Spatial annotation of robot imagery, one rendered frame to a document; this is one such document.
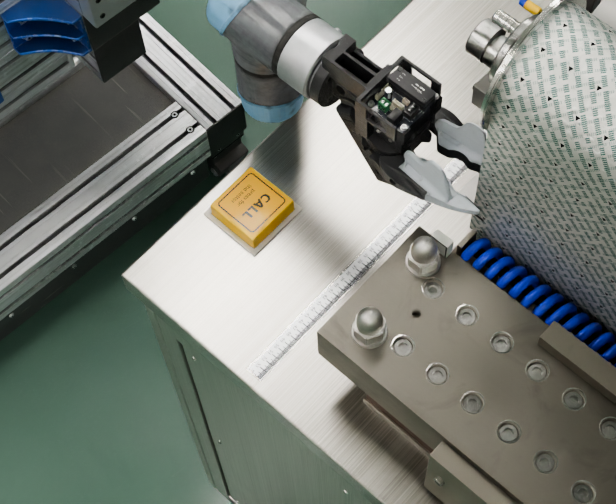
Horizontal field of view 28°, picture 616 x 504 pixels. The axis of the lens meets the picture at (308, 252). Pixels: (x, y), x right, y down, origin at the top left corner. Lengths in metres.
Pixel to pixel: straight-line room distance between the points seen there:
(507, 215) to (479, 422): 0.20
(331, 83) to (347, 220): 0.23
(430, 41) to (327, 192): 0.25
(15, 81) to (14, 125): 0.34
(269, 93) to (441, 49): 0.28
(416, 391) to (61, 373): 1.26
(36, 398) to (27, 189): 0.39
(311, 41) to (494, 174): 0.24
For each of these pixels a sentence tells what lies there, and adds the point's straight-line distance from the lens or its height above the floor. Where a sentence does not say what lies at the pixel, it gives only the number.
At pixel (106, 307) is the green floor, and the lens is 2.44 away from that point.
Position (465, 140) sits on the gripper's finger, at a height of 1.11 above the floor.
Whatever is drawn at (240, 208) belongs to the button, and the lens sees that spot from 1.45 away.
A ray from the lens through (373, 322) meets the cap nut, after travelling 1.22.
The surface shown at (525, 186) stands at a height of 1.17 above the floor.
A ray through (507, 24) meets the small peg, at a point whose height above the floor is 1.28.
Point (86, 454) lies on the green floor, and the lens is 2.34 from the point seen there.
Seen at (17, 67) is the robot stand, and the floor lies 0.55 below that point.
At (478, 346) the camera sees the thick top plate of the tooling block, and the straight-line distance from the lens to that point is 1.26.
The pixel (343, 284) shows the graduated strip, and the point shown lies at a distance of 1.42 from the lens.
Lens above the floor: 2.19
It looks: 64 degrees down
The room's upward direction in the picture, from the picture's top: 4 degrees counter-clockwise
